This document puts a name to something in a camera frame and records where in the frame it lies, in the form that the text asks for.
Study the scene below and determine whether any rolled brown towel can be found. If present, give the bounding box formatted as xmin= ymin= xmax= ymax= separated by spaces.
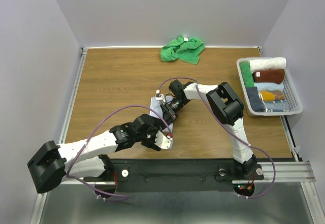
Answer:
xmin=252 ymin=69 xmax=285 ymax=84

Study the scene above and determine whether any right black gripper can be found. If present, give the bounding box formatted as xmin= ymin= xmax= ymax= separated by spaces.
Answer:
xmin=160 ymin=98 xmax=189 ymax=129

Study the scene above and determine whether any light blue towel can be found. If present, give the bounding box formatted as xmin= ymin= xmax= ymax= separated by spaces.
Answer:
xmin=149 ymin=96 xmax=174 ymax=133
xmin=254 ymin=82 xmax=284 ymax=91

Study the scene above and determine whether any rolled light blue towel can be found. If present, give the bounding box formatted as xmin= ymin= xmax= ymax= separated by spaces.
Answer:
xmin=254 ymin=82 xmax=284 ymax=91

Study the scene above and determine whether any green towel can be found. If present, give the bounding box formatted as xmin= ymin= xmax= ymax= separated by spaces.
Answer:
xmin=240 ymin=61 xmax=254 ymax=88
xmin=160 ymin=36 xmax=205 ymax=65

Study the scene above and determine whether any rolled orange patterned towel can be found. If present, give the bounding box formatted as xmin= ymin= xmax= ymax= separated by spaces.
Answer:
xmin=259 ymin=90 xmax=285 ymax=101

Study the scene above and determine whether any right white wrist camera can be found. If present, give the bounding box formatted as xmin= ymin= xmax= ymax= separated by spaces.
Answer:
xmin=154 ymin=89 xmax=166 ymax=102

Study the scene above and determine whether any white plastic basket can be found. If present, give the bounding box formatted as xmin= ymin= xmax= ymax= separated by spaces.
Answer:
xmin=236 ymin=57 xmax=303 ymax=116

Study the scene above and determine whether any rolled dark blue towel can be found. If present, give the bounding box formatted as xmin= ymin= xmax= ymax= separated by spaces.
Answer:
xmin=247 ymin=86 xmax=290 ymax=113

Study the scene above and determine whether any rolled white towel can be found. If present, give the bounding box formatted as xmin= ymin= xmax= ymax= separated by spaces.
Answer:
xmin=248 ymin=57 xmax=286 ymax=73

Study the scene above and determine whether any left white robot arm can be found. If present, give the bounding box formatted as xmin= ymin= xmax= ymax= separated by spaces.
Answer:
xmin=27 ymin=114 xmax=173 ymax=194

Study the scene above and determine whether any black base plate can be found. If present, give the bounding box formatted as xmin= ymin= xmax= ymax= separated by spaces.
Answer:
xmin=85 ymin=158 xmax=264 ymax=193

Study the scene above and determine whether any rolled green towel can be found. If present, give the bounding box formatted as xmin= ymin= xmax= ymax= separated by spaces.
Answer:
xmin=240 ymin=61 xmax=254 ymax=88

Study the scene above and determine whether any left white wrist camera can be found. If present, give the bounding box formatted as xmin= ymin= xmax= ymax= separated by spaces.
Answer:
xmin=154 ymin=131 xmax=173 ymax=149

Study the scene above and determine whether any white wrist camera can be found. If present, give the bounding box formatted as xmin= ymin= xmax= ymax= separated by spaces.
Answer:
xmin=154 ymin=131 xmax=173 ymax=149
xmin=154 ymin=89 xmax=166 ymax=102

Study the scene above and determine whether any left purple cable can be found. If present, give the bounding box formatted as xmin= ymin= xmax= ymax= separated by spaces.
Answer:
xmin=66 ymin=105 xmax=173 ymax=201

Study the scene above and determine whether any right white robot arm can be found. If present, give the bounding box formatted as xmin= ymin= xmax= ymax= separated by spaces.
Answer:
xmin=154 ymin=80 xmax=257 ymax=178

